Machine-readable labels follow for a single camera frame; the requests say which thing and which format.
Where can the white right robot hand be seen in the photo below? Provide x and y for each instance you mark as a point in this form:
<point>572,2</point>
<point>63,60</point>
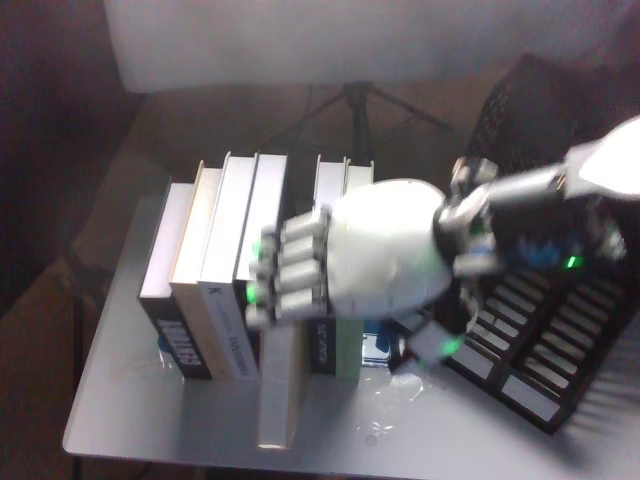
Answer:
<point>385,245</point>

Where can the beige book with gold line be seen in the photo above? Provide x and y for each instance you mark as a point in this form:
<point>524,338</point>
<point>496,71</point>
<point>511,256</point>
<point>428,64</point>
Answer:
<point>280,390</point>

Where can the pale green book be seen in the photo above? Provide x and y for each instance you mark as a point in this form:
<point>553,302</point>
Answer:
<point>350,350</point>

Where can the black book with white band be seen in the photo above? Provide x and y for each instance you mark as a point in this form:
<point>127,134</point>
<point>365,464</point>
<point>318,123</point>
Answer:
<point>324,350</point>

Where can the black tripod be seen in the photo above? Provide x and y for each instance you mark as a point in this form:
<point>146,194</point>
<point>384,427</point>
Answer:
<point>361,120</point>

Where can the black Let It Be book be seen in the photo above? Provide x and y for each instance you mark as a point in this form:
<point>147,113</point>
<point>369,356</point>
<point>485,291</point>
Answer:
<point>265,200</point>

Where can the white K book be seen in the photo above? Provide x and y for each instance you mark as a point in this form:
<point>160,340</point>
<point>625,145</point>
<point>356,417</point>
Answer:
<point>225,225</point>

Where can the cream spine book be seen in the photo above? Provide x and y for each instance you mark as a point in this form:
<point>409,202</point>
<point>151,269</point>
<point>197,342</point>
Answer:
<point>192,240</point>

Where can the large white panel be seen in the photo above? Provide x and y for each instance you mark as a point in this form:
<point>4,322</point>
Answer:
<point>300,40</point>

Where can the black Century book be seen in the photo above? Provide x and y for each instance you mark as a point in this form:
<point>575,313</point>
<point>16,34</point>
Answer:
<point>175,340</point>

